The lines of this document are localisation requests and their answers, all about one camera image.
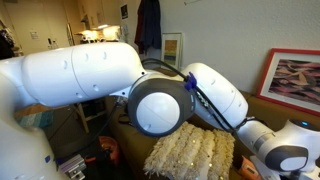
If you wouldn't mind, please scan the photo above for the small white framed picture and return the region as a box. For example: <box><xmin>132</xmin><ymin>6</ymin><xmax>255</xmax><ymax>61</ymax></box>
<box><xmin>161</xmin><ymin>31</ymin><xmax>184</xmax><ymax>71</ymax></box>

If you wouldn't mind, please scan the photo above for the pink wallet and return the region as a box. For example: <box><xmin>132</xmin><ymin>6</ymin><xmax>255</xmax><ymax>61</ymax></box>
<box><xmin>237</xmin><ymin>155</ymin><xmax>263</xmax><ymax>180</ymax></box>

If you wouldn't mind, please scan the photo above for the shaggy cream pillow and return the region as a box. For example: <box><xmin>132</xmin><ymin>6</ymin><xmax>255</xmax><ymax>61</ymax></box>
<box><xmin>143</xmin><ymin>121</ymin><xmax>236</xmax><ymax>180</ymax></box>

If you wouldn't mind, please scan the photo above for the teal patterned rug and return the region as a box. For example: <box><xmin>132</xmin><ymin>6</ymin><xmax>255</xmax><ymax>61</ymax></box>
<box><xmin>14</xmin><ymin>109</ymin><xmax>55</xmax><ymax>130</ymax></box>

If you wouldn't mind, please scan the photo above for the dark hanging coat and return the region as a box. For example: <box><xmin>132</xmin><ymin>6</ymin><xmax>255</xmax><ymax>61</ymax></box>
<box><xmin>133</xmin><ymin>0</ymin><xmax>162</xmax><ymax>55</ymax></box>

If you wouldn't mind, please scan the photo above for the cream door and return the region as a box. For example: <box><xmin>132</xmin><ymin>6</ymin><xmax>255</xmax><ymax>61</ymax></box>
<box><xmin>4</xmin><ymin>0</ymin><xmax>72</xmax><ymax>57</ymax></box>

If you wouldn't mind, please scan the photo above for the small dark wall poster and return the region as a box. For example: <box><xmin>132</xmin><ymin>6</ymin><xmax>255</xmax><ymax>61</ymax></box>
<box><xmin>120</xmin><ymin>3</ymin><xmax>130</xmax><ymax>21</ymax></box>

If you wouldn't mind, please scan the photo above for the orange bag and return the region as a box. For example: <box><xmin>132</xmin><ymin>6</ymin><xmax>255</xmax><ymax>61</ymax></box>
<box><xmin>97</xmin><ymin>135</ymin><xmax>121</xmax><ymax>167</ymax></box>

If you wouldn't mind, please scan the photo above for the wooden chair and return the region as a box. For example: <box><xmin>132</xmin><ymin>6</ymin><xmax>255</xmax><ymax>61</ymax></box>
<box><xmin>73</xmin><ymin>98</ymin><xmax>108</xmax><ymax>135</ymax></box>

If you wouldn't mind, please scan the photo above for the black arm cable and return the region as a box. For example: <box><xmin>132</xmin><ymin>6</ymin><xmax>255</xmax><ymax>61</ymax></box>
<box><xmin>141</xmin><ymin>58</ymin><xmax>257</xmax><ymax>134</ymax></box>

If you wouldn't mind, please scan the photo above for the mustard yellow sofa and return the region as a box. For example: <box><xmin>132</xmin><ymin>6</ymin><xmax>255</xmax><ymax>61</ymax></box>
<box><xmin>106</xmin><ymin>68</ymin><xmax>320</xmax><ymax>180</ymax></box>

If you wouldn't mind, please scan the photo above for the black base cable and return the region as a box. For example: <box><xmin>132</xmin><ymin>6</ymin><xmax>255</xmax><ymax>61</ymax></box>
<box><xmin>54</xmin><ymin>102</ymin><xmax>118</xmax><ymax>162</ymax></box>

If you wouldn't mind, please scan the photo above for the silver metal block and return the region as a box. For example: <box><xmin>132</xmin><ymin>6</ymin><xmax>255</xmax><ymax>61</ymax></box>
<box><xmin>58</xmin><ymin>153</ymin><xmax>88</xmax><ymax>180</ymax></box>

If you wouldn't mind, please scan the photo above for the red framed abstract painting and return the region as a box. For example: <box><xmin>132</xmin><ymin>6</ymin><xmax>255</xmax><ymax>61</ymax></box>
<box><xmin>256</xmin><ymin>47</ymin><xmax>320</xmax><ymax>118</ymax></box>

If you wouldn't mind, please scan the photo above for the lit kitchen cabinet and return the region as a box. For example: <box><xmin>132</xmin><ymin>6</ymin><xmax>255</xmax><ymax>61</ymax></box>
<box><xmin>76</xmin><ymin>0</ymin><xmax>122</xmax><ymax>43</ymax></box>

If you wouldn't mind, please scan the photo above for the blue cable clip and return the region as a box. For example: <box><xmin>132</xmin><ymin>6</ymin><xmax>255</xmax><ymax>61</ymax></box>
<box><xmin>184</xmin><ymin>72</ymin><xmax>199</xmax><ymax>92</ymax></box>

